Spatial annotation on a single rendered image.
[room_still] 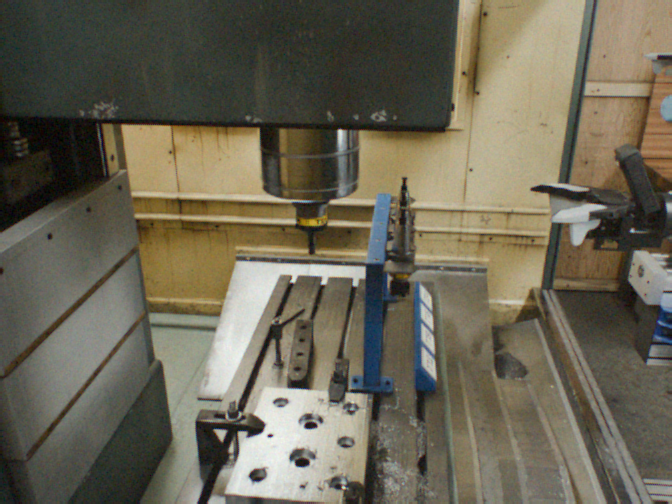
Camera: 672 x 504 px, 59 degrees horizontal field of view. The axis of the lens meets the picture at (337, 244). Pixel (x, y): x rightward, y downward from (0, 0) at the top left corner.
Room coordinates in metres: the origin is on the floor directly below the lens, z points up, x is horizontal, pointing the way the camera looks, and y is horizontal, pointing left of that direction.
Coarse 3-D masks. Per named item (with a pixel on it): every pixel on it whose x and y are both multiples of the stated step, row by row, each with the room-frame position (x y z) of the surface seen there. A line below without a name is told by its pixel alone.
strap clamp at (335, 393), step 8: (336, 360) 1.04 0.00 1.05; (344, 360) 1.10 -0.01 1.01; (336, 368) 1.03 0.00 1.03; (344, 368) 1.07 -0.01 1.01; (336, 376) 1.03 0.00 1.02; (344, 376) 1.03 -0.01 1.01; (336, 384) 1.03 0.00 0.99; (344, 384) 1.01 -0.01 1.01; (328, 392) 1.00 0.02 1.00; (336, 392) 0.99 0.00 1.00; (344, 392) 1.08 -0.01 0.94; (336, 400) 0.98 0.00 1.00
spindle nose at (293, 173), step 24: (264, 144) 0.86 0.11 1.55; (288, 144) 0.84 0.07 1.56; (312, 144) 0.83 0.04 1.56; (336, 144) 0.84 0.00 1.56; (360, 144) 0.91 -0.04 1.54; (264, 168) 0.87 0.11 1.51; (288, 168) 0.84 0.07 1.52; (312, 168) 0.83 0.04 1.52; (336, 168) 0.84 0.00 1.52; (360, 168) 0.90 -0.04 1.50; (288, 192) 0.84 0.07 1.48; (312, 192) 0.83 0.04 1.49; (336, 192) 0.85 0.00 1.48
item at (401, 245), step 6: (396, 228) 1.20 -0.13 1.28; (402, 228) 1.19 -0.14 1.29; (408, 228) 1.20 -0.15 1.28; (396, 234) 1.19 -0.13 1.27; (402, 234) 1.19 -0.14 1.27; (408, 234) 1.19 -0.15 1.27; (396, 240) 1.19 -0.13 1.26; (402, 240) 1.18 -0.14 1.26; (408, 240) 1.19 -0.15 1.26; (396, 246) 1.19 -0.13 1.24; (402, 246) 1.18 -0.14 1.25; (408, 246) 1.19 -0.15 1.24; (396, 252) 1.18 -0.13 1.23; (402, 252) 1.18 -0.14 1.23; (408, 252) 1.19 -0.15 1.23
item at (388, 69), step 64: (0, 0) 0.83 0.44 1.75; (64, 0) 0.82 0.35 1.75; (128, 0) 0.81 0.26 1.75; (192, 0) 0.80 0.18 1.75; (256, 0) 0.79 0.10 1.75; (320, 0) 0.78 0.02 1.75; (384, 0) 0.77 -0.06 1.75; (448, 0) 0.77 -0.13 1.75; (0, 64) 0.83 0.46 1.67; (64, 64) 0.82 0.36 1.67; (128, 64) 0.81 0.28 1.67; (192, 64) 0.80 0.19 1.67; (256, 64) 0.79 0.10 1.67; (320, 64) 0.78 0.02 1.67; (384, 64) 0.77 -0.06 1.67; (448, 64) 0.77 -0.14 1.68; (320, 128) 0.79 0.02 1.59; (384, 128) 0.78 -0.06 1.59
